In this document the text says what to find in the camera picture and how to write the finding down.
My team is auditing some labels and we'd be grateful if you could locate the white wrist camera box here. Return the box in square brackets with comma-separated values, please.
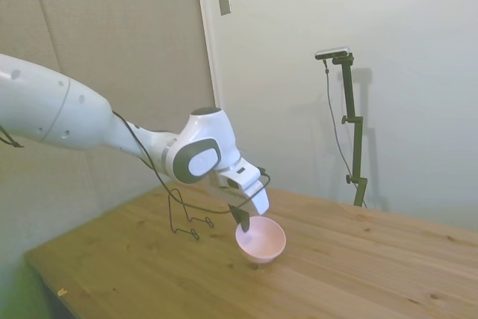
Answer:
[219, 157, 263, 199]

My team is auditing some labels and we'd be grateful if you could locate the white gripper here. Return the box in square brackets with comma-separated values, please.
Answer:
[208, 172, 271, 234]

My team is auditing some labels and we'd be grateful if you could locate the pink plastic bowl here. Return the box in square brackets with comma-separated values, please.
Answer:
[235, 216, 288, 265]

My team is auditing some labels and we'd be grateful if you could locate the dark green camera stand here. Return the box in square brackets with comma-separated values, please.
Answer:
[332, 53, 369, 208]

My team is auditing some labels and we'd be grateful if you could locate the black wire dish stand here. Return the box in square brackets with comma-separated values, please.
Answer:
[167, 186, 216, 241]

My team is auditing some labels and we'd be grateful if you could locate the grey exterior camera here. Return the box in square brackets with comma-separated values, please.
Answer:
[314, 46, 352, 61]

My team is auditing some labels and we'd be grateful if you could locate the white door frame trim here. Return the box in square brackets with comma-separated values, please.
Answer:
[193, 0, 235, 180]

